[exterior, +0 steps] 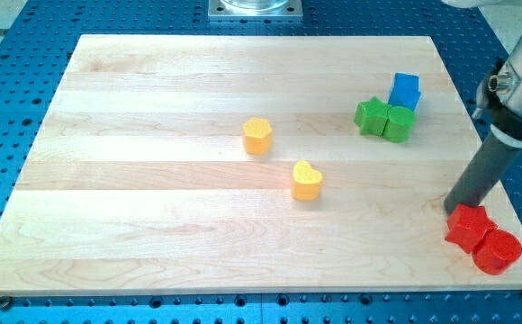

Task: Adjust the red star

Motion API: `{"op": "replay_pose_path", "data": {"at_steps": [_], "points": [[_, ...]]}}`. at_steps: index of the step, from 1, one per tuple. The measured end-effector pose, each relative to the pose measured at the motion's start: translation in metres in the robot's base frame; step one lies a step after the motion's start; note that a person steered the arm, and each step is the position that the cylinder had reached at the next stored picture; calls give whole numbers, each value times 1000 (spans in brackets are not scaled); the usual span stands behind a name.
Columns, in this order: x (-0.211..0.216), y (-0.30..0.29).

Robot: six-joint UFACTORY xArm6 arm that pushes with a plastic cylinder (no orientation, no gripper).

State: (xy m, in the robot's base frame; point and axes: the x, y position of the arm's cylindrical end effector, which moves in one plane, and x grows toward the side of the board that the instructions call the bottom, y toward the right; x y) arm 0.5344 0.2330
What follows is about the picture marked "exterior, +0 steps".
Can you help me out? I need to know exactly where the green star block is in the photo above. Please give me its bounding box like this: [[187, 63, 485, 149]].
[[354, 96, 392, 136]]

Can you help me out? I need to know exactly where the light wooden board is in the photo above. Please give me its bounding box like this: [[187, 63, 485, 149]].
[[0, 34, 522, 296]]

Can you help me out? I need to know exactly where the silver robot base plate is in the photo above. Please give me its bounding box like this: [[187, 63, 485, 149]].
[[207, 0, 303, 21]]

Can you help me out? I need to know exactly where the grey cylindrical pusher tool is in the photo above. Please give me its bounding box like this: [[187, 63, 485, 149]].
[[444, 126, 522, 215]]

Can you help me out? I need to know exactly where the green cylinder block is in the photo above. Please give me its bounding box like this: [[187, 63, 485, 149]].
[[382, 106, 416, 143]]

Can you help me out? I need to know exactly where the red star block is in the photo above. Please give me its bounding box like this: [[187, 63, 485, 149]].
[[445, 204, 498, 254]]

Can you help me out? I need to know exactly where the red cylinder block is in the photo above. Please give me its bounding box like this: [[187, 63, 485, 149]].
[[472, 229, 522, 275]]

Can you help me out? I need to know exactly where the yellow heart block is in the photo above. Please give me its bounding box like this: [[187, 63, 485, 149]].
[[292, 160, 324, 201]]

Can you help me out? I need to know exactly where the blue cube block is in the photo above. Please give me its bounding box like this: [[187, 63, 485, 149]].
[[388, 73, 421, 112]]

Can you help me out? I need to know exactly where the yellow hexagon block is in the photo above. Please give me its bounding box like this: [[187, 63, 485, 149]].
[[242, 118, 273, 156]]

